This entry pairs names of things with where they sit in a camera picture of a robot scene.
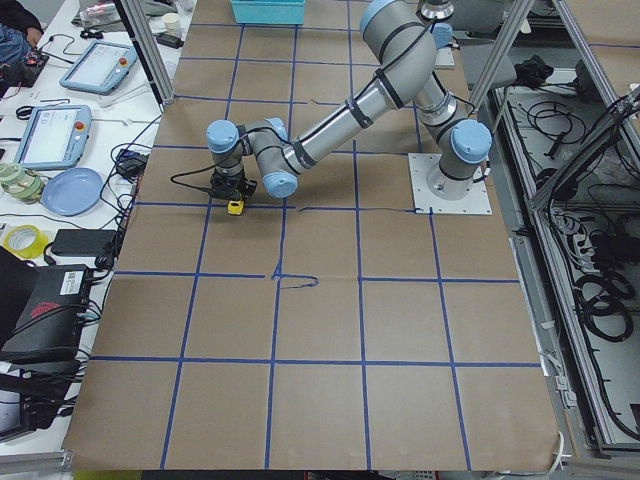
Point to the yellow tape roll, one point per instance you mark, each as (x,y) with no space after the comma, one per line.
(25,241)

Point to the aluminium frame post left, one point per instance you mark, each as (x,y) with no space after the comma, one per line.
(137,26)

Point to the white paper cup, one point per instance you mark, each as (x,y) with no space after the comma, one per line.
(172,24)

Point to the green tape rolls stack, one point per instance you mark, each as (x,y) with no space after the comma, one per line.
(22,184)

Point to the aluminium frame post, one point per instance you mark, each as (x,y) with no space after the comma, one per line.
(137,26)
(505,38)

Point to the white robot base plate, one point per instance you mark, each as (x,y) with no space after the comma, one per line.
(434,193)

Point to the aluminium frame post right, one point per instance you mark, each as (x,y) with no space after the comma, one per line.
(505,38)

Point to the teach pendant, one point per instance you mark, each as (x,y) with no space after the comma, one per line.
(55,137)
(101,68)

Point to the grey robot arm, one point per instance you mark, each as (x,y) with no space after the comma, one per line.
(406,51)

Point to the light blue plastic bin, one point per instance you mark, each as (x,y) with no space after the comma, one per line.
(275,12)

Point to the black computer box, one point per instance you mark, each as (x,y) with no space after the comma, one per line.
(40,311)

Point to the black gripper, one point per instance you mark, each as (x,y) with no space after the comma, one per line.
(231,180)

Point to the lower teach pendant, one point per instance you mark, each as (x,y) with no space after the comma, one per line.
(55,137)

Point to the black power adapter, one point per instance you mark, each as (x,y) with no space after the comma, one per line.
(81,242)

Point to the light blue plate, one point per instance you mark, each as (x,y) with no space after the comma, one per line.
(72,192)

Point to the upper teach pendant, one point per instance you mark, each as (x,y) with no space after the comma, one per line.
(101,68)

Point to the brown paper table cover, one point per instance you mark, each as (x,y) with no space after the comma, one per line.
(336,329)

